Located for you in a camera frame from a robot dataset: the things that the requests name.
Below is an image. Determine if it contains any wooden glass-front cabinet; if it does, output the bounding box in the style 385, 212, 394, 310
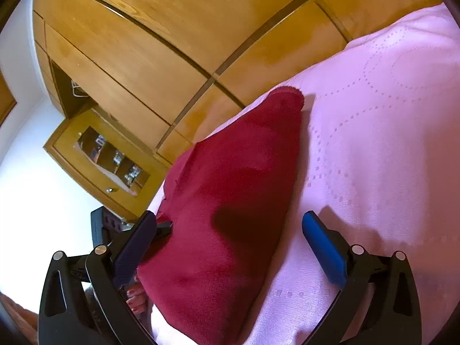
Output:
43, 110, 171, 221

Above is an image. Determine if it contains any pink quilted blanket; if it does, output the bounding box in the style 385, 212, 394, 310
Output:
149, 3, 460, 345

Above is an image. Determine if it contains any wooden wardrobe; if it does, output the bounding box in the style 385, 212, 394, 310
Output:
32, 0, 450, 159

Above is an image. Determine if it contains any red garment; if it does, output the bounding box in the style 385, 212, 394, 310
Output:
137, 87, 305, 345

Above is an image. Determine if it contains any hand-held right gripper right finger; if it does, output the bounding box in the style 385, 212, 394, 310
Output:
300, 211, 423, 345

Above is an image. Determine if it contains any person's left hand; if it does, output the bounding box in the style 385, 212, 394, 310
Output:
124, 285, 149, 314

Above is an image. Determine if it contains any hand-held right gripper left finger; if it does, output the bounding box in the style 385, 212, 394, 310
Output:
38, 210, 159, 345

